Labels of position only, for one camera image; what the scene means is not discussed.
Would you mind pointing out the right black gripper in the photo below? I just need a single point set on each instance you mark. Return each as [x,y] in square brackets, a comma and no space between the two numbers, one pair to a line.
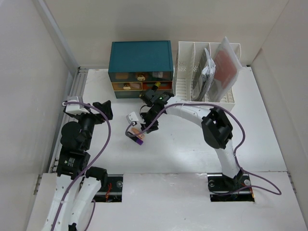
[146,124]

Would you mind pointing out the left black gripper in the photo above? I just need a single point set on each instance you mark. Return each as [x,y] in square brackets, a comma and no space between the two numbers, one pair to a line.
[106,107]

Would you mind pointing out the orange highlighter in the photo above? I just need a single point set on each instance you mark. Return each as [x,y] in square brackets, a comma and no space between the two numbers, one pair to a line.
[136,131]

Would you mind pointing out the teal drawer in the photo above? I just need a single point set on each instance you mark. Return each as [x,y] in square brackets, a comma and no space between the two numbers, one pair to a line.
[138,76]
[128,94]

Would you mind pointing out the yellow drawer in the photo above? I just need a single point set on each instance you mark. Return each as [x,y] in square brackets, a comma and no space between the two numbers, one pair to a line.
[122,86]

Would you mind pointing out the purple black highlighter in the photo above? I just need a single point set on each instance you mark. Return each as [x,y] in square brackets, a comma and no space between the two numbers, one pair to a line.
[136,139]

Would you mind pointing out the yellow black highlighter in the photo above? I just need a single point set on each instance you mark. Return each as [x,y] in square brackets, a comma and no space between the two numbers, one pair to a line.
[156,86]

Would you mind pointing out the orange drawer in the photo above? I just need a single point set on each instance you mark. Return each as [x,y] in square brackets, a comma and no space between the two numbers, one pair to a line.
[164,86]

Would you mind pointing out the grey spiral setup guide booklet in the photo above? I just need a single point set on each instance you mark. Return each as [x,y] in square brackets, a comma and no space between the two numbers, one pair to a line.
[203,77]

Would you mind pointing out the clear zip pouch red card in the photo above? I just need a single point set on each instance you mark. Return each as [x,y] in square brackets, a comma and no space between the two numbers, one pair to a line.
[227,69]

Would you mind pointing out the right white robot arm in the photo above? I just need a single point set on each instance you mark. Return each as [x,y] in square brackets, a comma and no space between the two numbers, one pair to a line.
[216,127]

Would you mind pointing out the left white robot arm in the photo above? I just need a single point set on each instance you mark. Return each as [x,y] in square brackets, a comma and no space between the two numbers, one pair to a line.
[77,180]

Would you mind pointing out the teal desktop drawer cabinet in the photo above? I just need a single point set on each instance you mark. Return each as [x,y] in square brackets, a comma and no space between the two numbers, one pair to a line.
[141,56]

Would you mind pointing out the white four-slot file rack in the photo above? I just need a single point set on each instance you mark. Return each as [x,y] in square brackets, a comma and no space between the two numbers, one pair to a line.
[188,56]

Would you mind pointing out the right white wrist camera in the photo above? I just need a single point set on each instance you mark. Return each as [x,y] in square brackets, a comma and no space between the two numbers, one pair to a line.
[133,118]

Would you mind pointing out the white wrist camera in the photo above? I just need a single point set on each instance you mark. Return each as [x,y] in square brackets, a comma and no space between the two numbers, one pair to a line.
[133,118]
[74,109]

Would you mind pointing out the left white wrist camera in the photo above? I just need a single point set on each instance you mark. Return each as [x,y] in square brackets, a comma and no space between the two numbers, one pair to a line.
[74,109]

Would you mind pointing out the aluminium rail frame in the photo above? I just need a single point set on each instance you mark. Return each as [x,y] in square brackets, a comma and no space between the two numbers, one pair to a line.
[75,86]

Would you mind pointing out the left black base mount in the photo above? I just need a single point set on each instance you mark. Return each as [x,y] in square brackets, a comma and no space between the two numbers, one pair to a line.
[112,192]

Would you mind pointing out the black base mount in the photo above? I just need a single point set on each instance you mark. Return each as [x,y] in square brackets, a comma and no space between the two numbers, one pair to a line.
[112,192]
[222,188]

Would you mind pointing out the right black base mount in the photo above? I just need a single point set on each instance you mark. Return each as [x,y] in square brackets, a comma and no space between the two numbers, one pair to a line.
[222,188]

